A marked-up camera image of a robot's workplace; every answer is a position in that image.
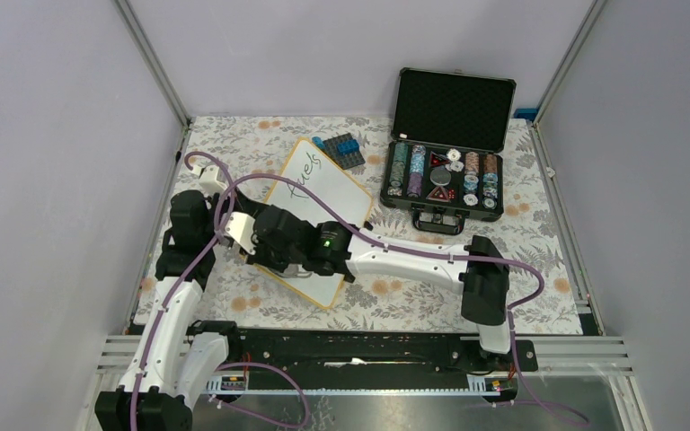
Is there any yellow framed whiteboard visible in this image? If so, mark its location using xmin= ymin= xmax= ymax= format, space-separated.
xmin=264 ymin=137 xmax=373 ymax=309

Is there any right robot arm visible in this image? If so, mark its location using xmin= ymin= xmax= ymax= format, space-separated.
xmin=231 ymin=206 xmax=516 ymax=370

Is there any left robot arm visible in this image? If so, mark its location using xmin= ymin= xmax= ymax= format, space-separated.
xmin=94 ymin=190 xmax=261 ymax=430

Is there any floral tablecloth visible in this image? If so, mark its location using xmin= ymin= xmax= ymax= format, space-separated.
xmin=137 ymin=116 xmax=584 ymax=336

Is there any dark grey lego baseplate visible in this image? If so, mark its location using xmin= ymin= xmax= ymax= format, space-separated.
xmin=323 ymin=133 xmax=366 ymax=170

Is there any blue lego brick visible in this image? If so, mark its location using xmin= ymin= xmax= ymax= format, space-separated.
xmin=337 ymin=139 xmax=359 ymax=154

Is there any black poker chip case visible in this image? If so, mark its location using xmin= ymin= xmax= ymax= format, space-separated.
xmin=379 ymin=67 xmax=517 ymax=235

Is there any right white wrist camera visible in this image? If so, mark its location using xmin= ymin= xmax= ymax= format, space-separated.
xmin=225 ymin=212 xmax=255 ymax=255

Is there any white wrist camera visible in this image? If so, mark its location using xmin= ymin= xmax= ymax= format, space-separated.
xmin=225 ymin=212 xmax=255 ymax=255
xmin=198 ymin=165 xmax=230 ymax=198

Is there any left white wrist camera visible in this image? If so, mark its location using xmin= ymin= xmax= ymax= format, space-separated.
xmin=198 ymin=165 xmax=230 ymax=198

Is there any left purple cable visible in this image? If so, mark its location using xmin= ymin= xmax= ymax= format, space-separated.
xmin=130 ymin=151 xmax=233 ymax=431

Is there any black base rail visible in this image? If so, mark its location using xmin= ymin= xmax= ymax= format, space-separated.
xmin=186 ymin=321 xmax=539 ymax=391

